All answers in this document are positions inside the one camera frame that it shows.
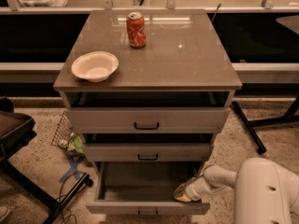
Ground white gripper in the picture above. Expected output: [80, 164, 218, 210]
[174, 176, 211, 203]

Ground grey drawer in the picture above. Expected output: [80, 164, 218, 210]
[87, 161, 209, 217]
[65, 107, 230, 133]
[83, 143, 211, 161]

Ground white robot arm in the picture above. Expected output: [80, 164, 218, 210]
[174, 158, 299, 224]

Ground grey drawer cabinet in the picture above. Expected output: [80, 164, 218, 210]
[52, 8, 243, 173]

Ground green crumpled bag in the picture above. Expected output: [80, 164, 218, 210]
[58, 133, 85, 157]

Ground black floor stand right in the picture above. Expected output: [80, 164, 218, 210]
[232, 97, 299, 155]

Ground black floor stand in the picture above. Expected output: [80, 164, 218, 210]
[232, 97, 299, 155]
[1, 161, 93, 224]

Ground white paper bowl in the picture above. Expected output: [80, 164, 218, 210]
[71, 51, 119, 83]

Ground black floor stand left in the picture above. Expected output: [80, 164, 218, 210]
[1, 161, 93, 224]

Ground black chair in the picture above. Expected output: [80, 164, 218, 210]
[0, 96, 36, 162]

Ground shoe tip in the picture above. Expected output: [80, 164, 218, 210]
[0, 205, 10, 222]

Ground orange soda can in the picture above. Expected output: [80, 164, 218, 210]
[126, 11, 146, 49]

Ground black cable on floor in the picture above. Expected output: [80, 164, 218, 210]
[55, 171, 86, 224]

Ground wire mesh basket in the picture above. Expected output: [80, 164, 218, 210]
[51, 113, 73, 146]

